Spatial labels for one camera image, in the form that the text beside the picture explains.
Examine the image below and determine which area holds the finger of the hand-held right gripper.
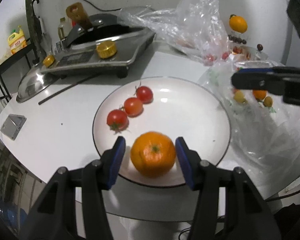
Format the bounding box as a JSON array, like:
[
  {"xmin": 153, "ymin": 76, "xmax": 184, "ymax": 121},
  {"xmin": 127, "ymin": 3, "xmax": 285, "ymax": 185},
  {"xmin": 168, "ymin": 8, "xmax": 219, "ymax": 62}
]
[
  {"xmin": 237, "ymin": 66, "xmax": 288, "ymax": 75},
  {"xmin": 231, "ymin": 72, "xmax": 287, "ymax": 96}
]

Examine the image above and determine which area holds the black folded umbrella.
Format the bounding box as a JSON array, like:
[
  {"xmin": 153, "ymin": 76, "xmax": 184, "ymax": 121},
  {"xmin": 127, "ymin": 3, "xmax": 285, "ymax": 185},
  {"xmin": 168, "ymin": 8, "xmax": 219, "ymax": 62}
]
[{"xmin": 31, "ymin": 0, "xmax": 52, "ymax": 55}]

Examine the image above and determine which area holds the orange peel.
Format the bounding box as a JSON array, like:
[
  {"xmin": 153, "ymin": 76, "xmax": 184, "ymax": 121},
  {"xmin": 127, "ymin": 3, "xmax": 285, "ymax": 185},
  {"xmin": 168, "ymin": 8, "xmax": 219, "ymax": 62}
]
[{"xmin": 232, "ymin": 46, "xmax": 252, "ymax": 58}]

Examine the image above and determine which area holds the steel pot lid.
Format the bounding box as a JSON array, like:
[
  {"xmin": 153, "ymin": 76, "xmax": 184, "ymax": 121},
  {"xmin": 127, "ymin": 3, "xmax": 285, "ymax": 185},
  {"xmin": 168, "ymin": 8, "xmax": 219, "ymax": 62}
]
[{"xmin": 16, "ymin": 64, "xmax": 55, "ymax": 103}]

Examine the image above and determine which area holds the dark oil bottle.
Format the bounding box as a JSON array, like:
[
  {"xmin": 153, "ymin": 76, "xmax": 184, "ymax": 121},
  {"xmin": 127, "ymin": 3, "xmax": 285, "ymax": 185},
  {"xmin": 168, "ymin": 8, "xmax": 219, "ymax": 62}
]
[{"xmin": 57, "ymin": 17, "xmax": 67, "ymax": 40}]

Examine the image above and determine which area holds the black wok with wooden handle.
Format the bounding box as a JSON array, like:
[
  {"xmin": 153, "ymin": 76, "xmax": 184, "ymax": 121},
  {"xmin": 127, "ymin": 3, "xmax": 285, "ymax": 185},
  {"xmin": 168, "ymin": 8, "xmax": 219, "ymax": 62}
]
[{"xmin": 64, "ymin": 2, "xmax": 145, "ymax": 48}]

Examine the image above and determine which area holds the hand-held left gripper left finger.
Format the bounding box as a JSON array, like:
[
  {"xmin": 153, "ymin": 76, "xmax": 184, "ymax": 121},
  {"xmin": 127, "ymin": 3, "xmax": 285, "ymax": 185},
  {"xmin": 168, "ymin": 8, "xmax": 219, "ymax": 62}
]
[{"xmin": 20, "ymin": 136, "xmax": 127, "ymax": 240}]

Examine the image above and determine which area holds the black shelf rack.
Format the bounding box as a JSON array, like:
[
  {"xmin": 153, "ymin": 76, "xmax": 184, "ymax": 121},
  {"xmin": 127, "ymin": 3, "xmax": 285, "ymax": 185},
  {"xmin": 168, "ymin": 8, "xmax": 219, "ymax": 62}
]
[{"xmin": 0, "ymin": 37, "xmax": 38, "ymax": 103}]

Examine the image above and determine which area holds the yellow oil jug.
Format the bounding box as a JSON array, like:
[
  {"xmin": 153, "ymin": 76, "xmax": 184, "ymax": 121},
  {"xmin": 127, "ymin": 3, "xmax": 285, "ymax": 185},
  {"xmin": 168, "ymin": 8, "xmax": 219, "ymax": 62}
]
[{"xmin": 7, "ymin": 25, "xmax": 28, "ymax": 55}]

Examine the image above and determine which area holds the clear plastic bag with fruit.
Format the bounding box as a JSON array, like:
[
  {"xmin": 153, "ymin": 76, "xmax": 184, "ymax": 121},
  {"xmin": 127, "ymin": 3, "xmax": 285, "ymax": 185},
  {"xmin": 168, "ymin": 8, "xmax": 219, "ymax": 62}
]
[{"xmin": 197, "ymin": 55, "xmax": 300, "ymax": 173}]

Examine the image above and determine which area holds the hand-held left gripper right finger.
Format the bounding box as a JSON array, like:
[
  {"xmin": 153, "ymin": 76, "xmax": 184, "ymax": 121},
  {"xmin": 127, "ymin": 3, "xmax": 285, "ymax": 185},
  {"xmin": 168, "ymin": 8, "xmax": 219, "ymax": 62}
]
[{"xmin": 175, "ymin": 137, "xmax": 282, "ymax": 240}]

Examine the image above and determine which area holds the small metal block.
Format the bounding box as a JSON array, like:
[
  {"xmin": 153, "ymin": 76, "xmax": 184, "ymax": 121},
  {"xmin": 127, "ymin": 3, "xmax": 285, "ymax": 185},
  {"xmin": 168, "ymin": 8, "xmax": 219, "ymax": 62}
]
[{"xmin": 0, "ymin": 114, "xmax": 27, "ymax": 140}]

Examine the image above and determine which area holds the large orange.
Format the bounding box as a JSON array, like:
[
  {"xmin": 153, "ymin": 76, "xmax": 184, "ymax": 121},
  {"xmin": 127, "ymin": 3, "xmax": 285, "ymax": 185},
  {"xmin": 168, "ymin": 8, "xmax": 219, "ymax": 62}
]
[{"xmin": 229, "ymin": 14, "xmax": 248, "ymax": 33}]

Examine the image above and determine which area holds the steel stove with gold knobs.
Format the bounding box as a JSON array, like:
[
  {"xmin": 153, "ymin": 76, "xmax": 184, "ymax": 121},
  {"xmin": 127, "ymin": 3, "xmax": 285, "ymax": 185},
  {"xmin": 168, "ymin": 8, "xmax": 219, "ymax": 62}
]
[{"xmin": 41, "ymin": 27, "xmax": 157, "ymax": 78}]

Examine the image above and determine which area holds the mandarin orange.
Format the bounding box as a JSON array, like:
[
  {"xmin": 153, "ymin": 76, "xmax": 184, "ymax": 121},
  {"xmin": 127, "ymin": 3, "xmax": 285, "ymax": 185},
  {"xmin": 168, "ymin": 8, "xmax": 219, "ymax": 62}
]
[
  {"xmin": 252, "ymin": 89, "xmax": 267, "ymax": 100},
  {"xmin": 130, "ymin": 131, "xmax": 177, "ymax": 178}
]

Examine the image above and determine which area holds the black stick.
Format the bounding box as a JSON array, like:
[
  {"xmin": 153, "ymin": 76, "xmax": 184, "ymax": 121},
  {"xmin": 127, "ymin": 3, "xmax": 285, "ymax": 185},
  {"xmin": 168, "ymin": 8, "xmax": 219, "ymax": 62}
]
[{"xmin": 38, "ymin": 76, "xmax": 95, "ymax": 105}]

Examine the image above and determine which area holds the blue water jug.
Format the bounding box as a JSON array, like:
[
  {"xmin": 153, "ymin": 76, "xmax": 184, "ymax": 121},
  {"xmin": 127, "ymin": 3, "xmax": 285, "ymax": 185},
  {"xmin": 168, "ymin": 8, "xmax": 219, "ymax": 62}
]
[{"xmin": 0, "ymin": 196, "xmax": 28, "ymax": 233}]

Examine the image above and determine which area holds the white plate with black rim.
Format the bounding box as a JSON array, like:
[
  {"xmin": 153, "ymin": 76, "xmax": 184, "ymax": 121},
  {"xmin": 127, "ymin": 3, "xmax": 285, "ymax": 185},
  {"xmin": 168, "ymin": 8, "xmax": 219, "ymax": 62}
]
[{"xmin": 92, "ymin": 76, "xmax": 232, "ymax": 188}]

